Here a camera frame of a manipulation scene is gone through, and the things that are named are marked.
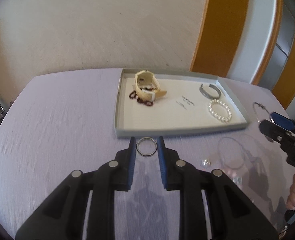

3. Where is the thin silver bangle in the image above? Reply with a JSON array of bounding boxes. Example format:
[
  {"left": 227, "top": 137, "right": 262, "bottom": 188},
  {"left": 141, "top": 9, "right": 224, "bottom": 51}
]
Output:
[{"left": 252, "top": 102, "right": 275, "bottom": 124}]

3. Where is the pink bead bracelet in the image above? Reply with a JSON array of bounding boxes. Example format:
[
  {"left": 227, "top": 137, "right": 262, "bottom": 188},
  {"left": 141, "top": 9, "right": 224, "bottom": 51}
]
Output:
[{"left": 222, "top": 167, "right": 241, "bottom": 178}]

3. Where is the white pearl bracelet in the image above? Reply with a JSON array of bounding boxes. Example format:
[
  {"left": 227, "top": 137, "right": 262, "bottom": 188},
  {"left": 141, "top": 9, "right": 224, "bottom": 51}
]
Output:
[{"left": 208, "top": 99, "right": 233, "bottom": 124}]

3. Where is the small silver stud earring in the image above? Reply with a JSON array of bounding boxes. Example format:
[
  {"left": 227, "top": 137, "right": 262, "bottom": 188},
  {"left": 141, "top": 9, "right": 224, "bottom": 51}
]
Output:
[{"left": 201, "top": 159, "right": 211, "bottom": 168}]

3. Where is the grey metal cuff bracelet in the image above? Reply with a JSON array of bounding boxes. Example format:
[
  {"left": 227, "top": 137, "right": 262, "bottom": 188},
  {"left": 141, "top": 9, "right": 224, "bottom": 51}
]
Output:
[{"left": 199, "top": 83, "right": 223, "bottom": 100}]

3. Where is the silver finger ring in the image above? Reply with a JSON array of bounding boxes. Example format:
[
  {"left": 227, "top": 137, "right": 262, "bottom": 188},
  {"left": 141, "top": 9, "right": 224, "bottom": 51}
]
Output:
[{"left": 136, "top": 137, "right": 159, "bottom": 158}]

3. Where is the cream yellow wristwatch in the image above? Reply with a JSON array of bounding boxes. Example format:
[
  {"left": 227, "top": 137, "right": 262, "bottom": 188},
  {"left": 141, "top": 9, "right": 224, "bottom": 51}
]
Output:
[{"left": 134, "top": 70, "right": 167, "bottom": 102}]

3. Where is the dark red bead necklace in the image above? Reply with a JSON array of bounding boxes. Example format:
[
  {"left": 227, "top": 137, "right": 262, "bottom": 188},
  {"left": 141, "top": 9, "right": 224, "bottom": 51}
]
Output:
[{"left": 127, "top": 86, "right": 157, "bottom": 107}]

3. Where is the grey cardboard tray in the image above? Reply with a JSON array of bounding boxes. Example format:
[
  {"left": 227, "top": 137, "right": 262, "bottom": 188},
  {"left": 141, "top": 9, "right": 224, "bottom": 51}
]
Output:
[{"left": 114, "top": 69, "right": 251, "bottom": 138}]

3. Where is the wooden frame glass door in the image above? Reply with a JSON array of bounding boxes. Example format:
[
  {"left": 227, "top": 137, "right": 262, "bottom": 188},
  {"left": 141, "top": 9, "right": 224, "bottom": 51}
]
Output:
[{"left": 251, "top": 0, "right": 295, "bottom": 109}]

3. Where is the orange wooden wall panel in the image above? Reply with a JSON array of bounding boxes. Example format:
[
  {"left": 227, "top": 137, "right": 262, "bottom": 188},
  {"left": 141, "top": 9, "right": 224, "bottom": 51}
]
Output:
[{"left": 190, "top": 0, "right": 249, "bottom": 77}]

